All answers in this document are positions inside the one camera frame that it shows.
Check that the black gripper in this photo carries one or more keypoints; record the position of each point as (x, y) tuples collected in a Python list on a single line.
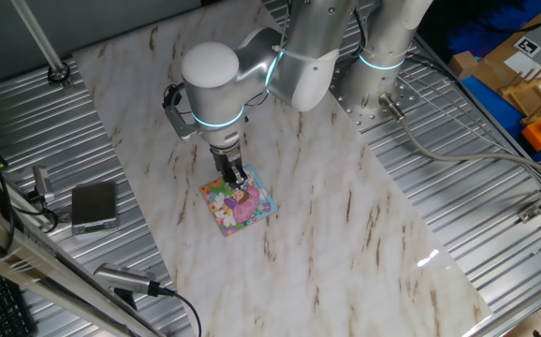
[(226, 160)]

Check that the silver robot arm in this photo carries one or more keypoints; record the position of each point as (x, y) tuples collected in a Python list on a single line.
[(209, 65)]

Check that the colourful fairy puzzle board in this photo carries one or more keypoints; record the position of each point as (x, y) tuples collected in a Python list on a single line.
[(247, 210)]

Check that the silver digital scale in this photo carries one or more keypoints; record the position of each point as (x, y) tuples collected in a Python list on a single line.
[(93, 203)]

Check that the small cardboard box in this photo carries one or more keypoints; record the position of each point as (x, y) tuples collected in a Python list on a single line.
[(462, 65)]

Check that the blue mat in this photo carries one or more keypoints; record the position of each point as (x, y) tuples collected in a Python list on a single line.
[(495, 105)]

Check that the wooden block rack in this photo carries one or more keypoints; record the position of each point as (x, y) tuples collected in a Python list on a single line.
[(495, 68)]

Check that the dark blue cloth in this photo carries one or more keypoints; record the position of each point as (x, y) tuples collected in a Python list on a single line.
[(486, 28)]

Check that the black white marker tag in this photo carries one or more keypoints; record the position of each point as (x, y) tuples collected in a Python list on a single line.
[(527, 47)]

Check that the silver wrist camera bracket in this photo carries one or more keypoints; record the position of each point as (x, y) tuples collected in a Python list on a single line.
[(179, 126)]

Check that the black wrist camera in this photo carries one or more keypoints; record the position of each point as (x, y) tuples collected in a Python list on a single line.
[(172, 96)]

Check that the silver perforated base plate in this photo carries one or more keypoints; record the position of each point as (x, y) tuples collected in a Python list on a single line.
[(352, 112)]

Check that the ribbed silver camera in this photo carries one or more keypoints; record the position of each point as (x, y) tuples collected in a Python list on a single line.
[(123, 278)]

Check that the black camera stand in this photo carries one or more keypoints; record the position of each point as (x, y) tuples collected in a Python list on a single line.
[(125, 298)]

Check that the small silver camera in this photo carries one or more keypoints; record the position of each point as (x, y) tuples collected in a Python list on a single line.
[(42, 180)]

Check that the aluminium frame bar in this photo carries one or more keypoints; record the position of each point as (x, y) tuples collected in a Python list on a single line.
[(41, 267)]

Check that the silver camera pole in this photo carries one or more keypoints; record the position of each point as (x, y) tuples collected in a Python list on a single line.
[(37, 33)]

